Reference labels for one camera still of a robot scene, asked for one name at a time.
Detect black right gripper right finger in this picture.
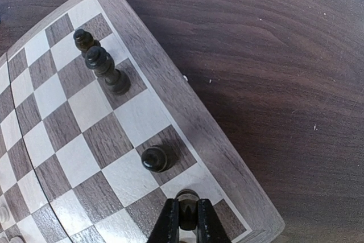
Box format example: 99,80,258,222
197,199,231,243

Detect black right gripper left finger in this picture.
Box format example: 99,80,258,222
147,199,179,243

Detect dark chess piece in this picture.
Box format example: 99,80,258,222
85,46,131,94
73,28,101,57
176,189,200,231
141,146,175,172

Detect wooden chess board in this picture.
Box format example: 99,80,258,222
1,0,285,242

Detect white chess pieces group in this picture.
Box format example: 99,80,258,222
1,205,24,243

